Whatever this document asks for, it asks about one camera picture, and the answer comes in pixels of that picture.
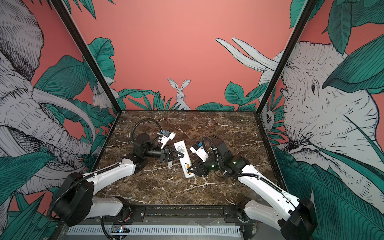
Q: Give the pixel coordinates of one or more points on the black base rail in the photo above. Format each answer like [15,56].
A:
[186,213]

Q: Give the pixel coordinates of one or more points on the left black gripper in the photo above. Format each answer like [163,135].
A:
[165,154]

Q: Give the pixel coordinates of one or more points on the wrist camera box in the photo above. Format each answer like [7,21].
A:
[164,137]
[197,148]

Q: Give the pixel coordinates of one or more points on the black frame post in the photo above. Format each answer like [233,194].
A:
[66,18]
[298,29]

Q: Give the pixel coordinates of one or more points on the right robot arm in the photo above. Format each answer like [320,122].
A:
[295,218]

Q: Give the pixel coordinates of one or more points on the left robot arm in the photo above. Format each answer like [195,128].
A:
[76,201]

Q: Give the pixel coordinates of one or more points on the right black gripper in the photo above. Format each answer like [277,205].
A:
[193,166]

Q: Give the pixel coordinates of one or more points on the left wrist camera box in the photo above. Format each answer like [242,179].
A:
[164,137]

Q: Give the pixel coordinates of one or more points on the right black frame post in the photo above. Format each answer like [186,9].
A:
[298,29]

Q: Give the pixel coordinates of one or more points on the white remote control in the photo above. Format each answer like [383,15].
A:
[181,147]

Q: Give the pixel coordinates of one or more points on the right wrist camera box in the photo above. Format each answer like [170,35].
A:
[197,148]

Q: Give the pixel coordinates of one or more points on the left black frame post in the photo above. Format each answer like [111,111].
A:
[66,18]

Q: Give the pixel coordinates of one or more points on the white slotted cable duct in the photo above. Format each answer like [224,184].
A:
[163,230]

